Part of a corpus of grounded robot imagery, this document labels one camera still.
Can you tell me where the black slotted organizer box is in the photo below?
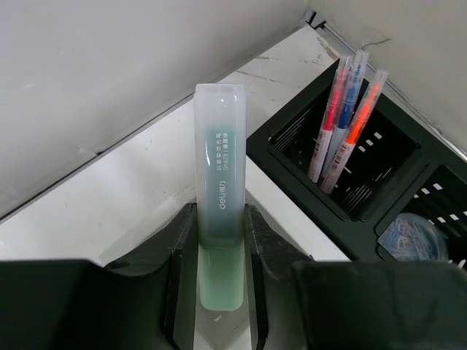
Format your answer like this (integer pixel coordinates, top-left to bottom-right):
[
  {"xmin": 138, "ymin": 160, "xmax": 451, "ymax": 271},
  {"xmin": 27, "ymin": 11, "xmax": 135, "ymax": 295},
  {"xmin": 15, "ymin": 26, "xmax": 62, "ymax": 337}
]
[{"xmin": 247, "ymin": 66, "xmax": 466, "ymax": 261}]

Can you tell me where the green highlighter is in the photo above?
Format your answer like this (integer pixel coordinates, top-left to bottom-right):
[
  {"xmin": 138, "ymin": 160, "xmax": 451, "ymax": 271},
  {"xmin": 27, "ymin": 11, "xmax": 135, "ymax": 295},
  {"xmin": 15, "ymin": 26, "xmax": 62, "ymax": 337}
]
[{"xmin": 193, "ymin": 83, "xmax": 247, "ymax": 311}]

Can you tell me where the blue pen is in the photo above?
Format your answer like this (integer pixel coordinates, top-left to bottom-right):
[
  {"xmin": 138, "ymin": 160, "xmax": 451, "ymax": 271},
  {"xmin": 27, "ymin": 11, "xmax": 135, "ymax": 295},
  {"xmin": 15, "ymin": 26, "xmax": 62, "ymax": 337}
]
[{"xmin": 321, "ymin": 50, "xmax": 370, "ymax": 178}]

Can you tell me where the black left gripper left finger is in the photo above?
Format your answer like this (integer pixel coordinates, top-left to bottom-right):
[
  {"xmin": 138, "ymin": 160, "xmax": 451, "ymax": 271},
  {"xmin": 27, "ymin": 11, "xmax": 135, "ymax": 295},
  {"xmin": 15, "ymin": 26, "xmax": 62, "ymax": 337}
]
[{"xmin": 105, "ymin": 203, "xmax": 198, "ymax": 349}]

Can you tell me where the red pen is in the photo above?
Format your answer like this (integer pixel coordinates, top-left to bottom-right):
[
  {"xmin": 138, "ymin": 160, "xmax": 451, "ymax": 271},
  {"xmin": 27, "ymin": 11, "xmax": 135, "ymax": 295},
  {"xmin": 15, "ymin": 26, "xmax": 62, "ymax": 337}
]
[
  {"xmin": 307, "ymin": 55, "xmax": 353, "ymax": 183},
  {"xmin": 321, "ymin": 69, "xmax": 389, "ymax": 194}
]

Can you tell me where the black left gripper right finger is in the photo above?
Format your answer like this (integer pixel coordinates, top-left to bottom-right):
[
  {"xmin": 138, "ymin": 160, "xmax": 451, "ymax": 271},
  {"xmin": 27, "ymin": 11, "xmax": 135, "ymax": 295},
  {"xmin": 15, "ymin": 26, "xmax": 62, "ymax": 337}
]
[{"xmin": 244, "ymin": 204, "xmax": 312, "ymax": 349}]

